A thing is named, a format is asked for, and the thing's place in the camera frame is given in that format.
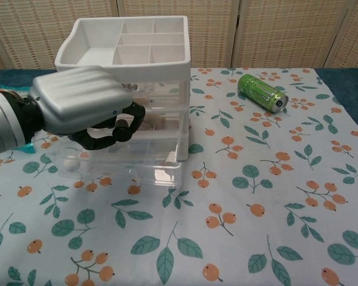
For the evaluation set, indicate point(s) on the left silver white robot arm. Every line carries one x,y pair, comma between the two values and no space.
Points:
3,125

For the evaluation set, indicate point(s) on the small white cylinder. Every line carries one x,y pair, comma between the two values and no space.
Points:
170,158

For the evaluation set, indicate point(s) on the teal clear snack bag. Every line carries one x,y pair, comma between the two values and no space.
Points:
15,88

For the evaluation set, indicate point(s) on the clear plastic container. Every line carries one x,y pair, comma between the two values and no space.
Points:
122,172

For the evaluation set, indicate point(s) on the white clear drawer organizer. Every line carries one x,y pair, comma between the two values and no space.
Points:
122,70

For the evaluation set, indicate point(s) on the small black knob object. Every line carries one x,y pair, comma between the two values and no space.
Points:
123,133

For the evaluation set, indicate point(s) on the woven bamboo folding screen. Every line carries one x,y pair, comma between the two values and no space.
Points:
271,32

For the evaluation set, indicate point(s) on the green drink can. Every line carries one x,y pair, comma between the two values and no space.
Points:
261,92

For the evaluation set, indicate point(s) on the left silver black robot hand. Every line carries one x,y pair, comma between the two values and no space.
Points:
77,98

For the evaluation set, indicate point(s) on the floral leaf fruit tablecloth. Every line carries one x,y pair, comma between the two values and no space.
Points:
226,193

